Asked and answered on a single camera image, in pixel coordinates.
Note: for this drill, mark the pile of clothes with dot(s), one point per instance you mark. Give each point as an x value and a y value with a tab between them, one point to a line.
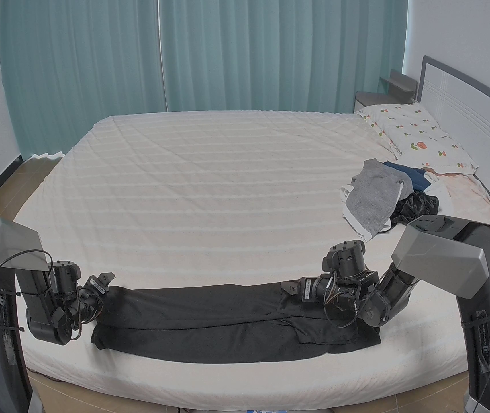
378	196

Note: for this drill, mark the grey bedside table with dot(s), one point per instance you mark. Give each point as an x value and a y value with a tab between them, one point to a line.
393	87

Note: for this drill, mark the blue-green curtain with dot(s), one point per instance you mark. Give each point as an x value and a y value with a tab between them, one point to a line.
81	58
279	37

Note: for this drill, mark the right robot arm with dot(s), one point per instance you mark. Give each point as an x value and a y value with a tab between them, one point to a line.
464	252

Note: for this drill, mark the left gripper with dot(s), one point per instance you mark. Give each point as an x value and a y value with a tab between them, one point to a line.
95	288

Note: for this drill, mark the white printed pillow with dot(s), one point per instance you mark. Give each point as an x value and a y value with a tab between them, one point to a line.
421	136

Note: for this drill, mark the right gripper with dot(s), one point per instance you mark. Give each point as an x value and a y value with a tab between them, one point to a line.
313	288

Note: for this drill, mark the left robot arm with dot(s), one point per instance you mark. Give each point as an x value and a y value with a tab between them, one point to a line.
0	252

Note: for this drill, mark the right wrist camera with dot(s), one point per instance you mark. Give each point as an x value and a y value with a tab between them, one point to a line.
328	263

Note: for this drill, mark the bed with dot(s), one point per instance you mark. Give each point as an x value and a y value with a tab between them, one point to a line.
206	166

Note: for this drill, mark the black T-shirt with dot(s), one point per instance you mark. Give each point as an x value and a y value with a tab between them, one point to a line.
210	316

